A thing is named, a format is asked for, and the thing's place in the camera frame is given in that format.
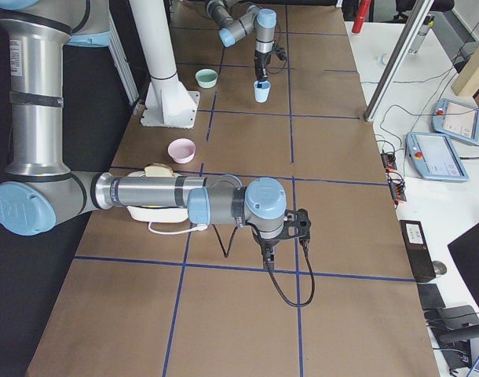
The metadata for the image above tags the black power strip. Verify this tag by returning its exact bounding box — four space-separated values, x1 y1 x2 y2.
381 152 397 172
388 178 407 204

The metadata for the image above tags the black box with label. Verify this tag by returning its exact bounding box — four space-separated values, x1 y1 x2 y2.
399 220 436 283

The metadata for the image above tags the light blue cup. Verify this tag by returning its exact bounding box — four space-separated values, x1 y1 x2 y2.
254 80 271 103

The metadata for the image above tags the aluminium frame post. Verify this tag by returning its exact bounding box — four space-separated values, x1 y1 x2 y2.
364 0 434 122

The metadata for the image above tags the teach pendant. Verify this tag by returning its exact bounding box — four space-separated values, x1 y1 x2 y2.
406 132 469 182
432 98 479 145

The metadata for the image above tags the far teach pendant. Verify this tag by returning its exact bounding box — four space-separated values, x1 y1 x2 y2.
432 98 479 145

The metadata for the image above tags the white camera stand column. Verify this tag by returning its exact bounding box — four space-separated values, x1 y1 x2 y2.
130 0 200 129

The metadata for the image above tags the red cylinder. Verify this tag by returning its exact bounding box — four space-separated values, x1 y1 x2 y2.
351 0 372 35

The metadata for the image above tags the white power plug cable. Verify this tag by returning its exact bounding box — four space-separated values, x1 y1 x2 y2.
147 221 209 236

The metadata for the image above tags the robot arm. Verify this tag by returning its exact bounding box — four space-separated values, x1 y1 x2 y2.
205 1 277 93
0 26 132 272

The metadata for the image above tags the near teach pendant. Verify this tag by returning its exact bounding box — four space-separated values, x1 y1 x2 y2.
406 132 469 182

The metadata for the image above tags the pink bowl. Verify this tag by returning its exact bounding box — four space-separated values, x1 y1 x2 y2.
167 138 196 164

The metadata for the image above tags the brown paper table cover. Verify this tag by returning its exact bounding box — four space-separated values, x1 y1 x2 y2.
27 4 438 376

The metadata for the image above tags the bread slice in toaster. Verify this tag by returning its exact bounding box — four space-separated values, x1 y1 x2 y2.
144 163 174 178

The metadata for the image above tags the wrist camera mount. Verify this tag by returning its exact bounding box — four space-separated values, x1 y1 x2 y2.
282 208 311 248

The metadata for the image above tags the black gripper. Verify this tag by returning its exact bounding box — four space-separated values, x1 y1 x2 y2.
258 236 279 272
254 50 272 89

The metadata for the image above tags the green bowl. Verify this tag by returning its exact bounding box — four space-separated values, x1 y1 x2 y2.
195 68 218 89

